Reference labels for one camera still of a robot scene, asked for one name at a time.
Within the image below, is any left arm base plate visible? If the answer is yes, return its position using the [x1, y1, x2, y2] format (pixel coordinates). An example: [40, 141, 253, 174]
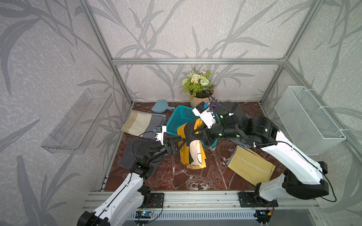
[140, 192, 165, 209]

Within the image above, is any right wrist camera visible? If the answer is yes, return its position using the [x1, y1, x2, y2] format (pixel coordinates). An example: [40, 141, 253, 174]
[192, 102, 216, 129]

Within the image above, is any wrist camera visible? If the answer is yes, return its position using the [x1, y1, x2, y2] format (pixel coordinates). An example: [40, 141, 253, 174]
[155, 125, 167, 145]
[192, 102, 216, 129]

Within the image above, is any clear acrylic wall shelf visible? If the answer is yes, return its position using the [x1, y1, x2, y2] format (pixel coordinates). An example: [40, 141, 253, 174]
[41, 89, 114, 154]

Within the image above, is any plain grey pillowcase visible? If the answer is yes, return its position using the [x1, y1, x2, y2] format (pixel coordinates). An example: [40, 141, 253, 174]
[217, 101, 249, 126]

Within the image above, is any purple pink toy rake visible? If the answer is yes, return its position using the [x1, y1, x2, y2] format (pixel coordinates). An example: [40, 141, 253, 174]
[209, 97, 220, 108]

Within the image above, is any white wire wall basket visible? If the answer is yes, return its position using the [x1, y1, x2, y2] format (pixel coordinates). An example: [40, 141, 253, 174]
[275, 86, 346, 155]

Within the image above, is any right circuit board with wires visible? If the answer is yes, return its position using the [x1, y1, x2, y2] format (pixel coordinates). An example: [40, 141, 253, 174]
[254, 210, 273, 226]

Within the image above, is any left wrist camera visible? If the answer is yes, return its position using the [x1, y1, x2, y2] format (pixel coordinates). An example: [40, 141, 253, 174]
[155, 125, 167, 145]

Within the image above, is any potted artificial flower plant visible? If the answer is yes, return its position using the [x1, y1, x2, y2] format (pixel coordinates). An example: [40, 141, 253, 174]
[179, 67, 215, 107]

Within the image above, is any beige grey striped pillowcase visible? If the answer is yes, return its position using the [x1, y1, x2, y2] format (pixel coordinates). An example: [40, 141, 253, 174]
[121, 110, 166, 140]

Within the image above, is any yellow Mickey Mouse pillowcase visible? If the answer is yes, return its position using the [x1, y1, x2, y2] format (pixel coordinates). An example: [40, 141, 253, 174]
[179, 119, 206, 170]

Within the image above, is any aluminium front rail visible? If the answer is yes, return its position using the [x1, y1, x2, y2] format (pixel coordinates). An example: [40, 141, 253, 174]
[82, 190, 319, 212]

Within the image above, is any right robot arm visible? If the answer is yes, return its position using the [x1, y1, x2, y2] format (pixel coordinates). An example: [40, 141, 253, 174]
[183, 115, 332, 202]

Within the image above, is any teal plastic basket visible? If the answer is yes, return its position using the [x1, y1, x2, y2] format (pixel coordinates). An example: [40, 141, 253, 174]
[166, 105, 200, 138]

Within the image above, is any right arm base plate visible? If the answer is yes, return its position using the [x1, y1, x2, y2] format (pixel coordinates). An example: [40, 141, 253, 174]
[238, 191, 279, 208]

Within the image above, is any dark grey checked pillowcase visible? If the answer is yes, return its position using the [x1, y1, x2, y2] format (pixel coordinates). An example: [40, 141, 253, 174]
[118, 137, 165, 170]

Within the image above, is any left green circuit board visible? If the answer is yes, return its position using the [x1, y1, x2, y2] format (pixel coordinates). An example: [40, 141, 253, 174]
[134, 210, 153, 219]

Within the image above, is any yellow-green pillowcase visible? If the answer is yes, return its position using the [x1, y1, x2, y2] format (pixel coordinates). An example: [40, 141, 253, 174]
[227, 146, 275, 186]

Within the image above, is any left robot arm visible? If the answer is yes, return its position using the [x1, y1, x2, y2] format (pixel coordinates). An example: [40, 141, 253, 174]
[77, 136, 186, 226]

